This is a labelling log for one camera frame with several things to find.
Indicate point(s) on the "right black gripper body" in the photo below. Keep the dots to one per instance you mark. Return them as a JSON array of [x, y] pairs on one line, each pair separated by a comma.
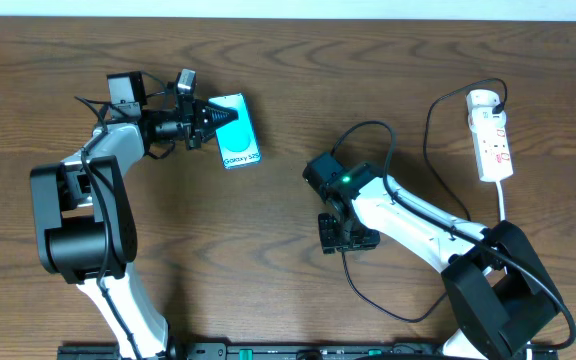
[[348, 236]]

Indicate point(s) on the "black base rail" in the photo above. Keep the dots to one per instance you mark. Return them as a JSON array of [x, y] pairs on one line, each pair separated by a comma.
[[221, 351]]

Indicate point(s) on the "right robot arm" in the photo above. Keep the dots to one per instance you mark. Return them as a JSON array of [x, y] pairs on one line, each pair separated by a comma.
[[500, 292]]

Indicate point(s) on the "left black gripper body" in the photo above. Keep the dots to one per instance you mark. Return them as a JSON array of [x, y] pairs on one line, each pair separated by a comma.
[[175, 125]]

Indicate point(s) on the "Galaxy smartphone cyan screen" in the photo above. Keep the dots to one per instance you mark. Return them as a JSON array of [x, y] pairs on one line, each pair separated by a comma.
[[237, 140]]

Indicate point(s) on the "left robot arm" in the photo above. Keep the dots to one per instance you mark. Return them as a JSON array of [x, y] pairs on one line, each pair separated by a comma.
[[84, 225]]

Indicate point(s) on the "white power strip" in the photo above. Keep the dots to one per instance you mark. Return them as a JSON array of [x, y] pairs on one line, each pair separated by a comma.
[[491, 148]]

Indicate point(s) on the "white USB charger adapter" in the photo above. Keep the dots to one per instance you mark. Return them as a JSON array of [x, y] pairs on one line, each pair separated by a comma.
[[483, 119]]

